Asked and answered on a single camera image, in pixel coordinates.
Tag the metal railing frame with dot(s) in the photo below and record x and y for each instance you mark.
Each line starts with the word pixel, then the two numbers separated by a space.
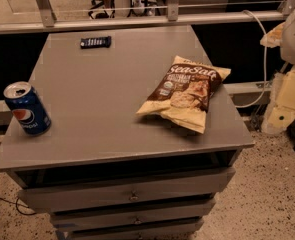
pixel 28 16

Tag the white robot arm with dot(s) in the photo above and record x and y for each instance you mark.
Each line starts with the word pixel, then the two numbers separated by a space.
pixel 287 47

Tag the brown sea salt chip bag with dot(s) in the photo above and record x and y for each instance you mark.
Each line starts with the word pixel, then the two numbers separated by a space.
pixel 184 93

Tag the black office chair base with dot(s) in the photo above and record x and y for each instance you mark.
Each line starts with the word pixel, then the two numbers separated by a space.
pixel 104 11

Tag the blue pepsi can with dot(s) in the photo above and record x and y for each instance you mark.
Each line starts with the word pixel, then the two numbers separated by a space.
pixel 27 107

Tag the middle grey drawer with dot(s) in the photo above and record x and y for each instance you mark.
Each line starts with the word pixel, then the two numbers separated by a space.
pixel 136 214

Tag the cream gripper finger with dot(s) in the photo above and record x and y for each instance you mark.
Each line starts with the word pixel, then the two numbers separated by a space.
pixel 280 112
pixel 273 38

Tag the bottom grey drawer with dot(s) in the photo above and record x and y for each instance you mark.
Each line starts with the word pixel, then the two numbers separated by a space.
pixel 136 232

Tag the grey drawer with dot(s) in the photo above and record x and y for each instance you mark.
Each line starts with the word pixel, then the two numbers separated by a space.
pixel 136 214
pixel 125 191
pixel 136 232

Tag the top grey drawer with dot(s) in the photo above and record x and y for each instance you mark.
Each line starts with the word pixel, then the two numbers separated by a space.
pixel 125 191

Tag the grey drawer cabinet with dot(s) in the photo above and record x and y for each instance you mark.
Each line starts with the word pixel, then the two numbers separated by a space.
pixel 92 96

